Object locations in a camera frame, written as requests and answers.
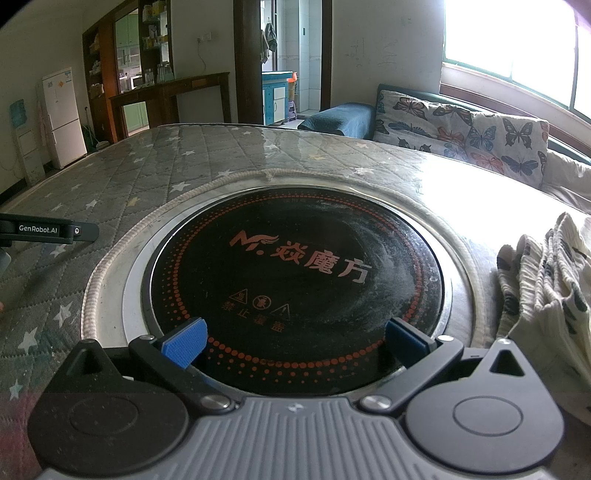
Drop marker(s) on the orange plastic container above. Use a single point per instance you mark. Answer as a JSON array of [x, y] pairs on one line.
[[292, 90]]

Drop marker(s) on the grey quilted star table cover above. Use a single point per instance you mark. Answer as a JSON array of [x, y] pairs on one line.
[[138, 157]]

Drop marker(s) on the green mop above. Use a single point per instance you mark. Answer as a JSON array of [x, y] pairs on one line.
[[101, 145]]

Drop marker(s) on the glass jar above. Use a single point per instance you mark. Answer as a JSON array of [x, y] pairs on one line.
[[165, 73], [148, 77]]

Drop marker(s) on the white refrigerator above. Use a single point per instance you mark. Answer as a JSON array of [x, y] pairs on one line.
[[63, 119]]

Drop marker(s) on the window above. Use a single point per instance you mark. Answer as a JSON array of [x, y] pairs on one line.
[[508, 37]]

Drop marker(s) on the butterfly print cushion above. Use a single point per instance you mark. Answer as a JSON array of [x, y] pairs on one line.
[[461, 134]]

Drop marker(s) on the dark wooden counter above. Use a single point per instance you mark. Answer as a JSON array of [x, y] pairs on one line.
[[171, 99]]

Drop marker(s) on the dark wooden door frame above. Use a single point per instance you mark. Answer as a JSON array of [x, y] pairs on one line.
[[249, 60]]

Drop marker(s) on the white spotted clothes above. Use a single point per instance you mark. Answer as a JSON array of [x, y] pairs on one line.
[[545, 295]]

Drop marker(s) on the wooden shelf unit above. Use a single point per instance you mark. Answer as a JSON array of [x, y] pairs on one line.
[[107, 69]]

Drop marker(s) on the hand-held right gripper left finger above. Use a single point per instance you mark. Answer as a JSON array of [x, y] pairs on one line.
[[184, 344]]

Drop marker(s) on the purple stool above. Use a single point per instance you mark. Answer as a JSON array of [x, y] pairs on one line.
[[292, 110]]

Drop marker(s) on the blue cabinet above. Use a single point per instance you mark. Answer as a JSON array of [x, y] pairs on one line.
[[274, 99]]

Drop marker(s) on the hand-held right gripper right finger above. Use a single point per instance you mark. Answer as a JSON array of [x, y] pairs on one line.
[[408, 341]]

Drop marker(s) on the hanging grey cloth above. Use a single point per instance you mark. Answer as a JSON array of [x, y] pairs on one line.
[[270, 44]]

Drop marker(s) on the white wall socket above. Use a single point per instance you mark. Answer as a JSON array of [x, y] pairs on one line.
[[205, 36]]

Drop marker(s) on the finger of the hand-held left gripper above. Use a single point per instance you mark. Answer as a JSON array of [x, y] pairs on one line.
[[87, 232]]

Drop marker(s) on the blue cushion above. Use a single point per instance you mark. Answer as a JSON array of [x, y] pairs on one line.
[[337, 117]]

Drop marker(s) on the white pillow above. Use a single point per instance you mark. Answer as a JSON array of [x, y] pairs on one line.
[[568, 184]]

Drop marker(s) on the water dispenser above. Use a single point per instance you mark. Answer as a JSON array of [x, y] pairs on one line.
[[29, 152]]

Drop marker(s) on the round black induction cooktop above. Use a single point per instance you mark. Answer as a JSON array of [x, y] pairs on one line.
[[295, 240]]

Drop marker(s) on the white microwave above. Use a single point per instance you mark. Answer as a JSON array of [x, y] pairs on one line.
[[137, 82]]

